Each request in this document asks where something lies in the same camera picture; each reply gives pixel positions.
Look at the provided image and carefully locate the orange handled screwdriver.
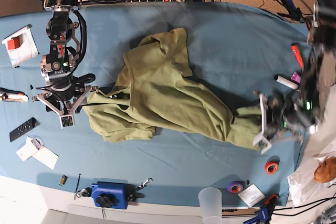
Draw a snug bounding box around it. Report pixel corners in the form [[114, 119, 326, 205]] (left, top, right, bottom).
[[291, 43, 304, 69]]

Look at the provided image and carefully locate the orange white utility knife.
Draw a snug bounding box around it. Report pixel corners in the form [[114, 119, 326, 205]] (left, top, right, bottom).
[[1, 88, 29, 103]]

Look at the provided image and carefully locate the small green battery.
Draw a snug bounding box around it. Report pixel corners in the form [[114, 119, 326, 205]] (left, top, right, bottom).
[[59, 175, 68, 186]]

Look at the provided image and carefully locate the blue black bar clamp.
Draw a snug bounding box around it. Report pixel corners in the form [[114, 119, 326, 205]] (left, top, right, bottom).
[[277, 0, 306, 23]]

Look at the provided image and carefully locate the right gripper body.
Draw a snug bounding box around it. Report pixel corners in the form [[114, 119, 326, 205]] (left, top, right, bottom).
[[32, 82, 98, 115]]

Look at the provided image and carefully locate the silver carabiner clip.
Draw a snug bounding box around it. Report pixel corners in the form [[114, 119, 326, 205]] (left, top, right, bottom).
[[135, 177, 153, 191]]

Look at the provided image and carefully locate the blue spring clamp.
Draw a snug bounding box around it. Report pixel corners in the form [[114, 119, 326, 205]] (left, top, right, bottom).
[[243, 194, 279, 224]]

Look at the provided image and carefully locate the olive green t-shirt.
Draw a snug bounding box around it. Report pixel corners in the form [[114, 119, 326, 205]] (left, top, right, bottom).
[[84, 28, 261, 149]]

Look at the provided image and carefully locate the blue table cloth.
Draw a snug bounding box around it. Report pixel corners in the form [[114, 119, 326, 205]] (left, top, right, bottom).
[[1, 2, 307, 206]]

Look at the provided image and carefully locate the white lint roller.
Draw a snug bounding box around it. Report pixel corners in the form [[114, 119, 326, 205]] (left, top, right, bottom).
[[274, 74, 299, 90]]

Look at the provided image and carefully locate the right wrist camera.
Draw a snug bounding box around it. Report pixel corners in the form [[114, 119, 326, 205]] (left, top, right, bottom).
[[59, 114, 75, 129]]

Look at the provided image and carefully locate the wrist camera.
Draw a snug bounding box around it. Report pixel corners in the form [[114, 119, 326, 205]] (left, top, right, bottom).
[[59, 114, 75, 129], [253, 132, 272, 155]]

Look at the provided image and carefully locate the black zip tie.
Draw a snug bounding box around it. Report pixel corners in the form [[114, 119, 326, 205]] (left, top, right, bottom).
[[74, 173, 81, 200]]

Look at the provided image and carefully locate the white printed card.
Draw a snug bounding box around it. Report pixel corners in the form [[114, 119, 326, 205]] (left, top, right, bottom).
[[238, 184, 265, 207]]

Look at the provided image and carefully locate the small orange box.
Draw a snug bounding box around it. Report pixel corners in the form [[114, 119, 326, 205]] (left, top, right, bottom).
[[7, 38, 20, 50]]

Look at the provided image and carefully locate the translucent plastic cup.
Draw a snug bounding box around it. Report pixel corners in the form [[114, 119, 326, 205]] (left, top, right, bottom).
[[198, 187, 222, 224]]

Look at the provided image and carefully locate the blue clamp mount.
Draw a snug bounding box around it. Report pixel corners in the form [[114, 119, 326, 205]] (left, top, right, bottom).
[[91, 182, 137, 210]]

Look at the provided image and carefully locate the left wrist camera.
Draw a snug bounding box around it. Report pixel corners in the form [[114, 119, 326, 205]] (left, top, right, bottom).
[[253, 132, 272, 155]]

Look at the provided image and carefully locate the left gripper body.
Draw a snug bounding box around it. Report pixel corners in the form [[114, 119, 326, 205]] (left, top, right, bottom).
[[255, 90, 317, 144]]

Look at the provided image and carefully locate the brown bread roll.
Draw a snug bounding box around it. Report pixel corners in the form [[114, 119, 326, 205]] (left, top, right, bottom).
[[314, 157, 336, 183]]

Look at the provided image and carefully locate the white plastic bag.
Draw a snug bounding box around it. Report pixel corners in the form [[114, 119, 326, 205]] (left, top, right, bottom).
[[287, 140, 335, 207]]

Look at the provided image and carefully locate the orange tape roll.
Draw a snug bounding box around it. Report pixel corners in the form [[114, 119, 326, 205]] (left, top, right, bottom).
[[264, 161, 279, 175]]

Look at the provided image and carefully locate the white paper card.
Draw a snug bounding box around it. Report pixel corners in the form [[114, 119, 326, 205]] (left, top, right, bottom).
[[33, 147, 59, 170]]

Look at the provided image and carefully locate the white card box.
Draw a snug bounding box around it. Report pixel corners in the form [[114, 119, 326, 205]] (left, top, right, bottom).
[[16, 136, 43, 161]]

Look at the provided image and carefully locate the pink tube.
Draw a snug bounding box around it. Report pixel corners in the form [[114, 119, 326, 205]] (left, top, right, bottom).
[[290, 71, 301, 83]]

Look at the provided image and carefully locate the black remote control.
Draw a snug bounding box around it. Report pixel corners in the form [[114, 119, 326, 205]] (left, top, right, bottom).
[[9, 117, 39, 142]]

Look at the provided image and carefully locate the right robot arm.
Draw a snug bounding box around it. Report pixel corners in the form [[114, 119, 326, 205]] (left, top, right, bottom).
[[32, 0, 95, 116]]

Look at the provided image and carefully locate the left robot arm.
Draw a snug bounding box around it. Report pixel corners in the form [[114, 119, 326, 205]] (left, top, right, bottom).
[[254, 0, 335, 147]]

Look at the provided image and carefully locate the purple tape roll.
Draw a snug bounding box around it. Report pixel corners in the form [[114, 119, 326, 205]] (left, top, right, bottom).
[[227, 181, 245, 194]]

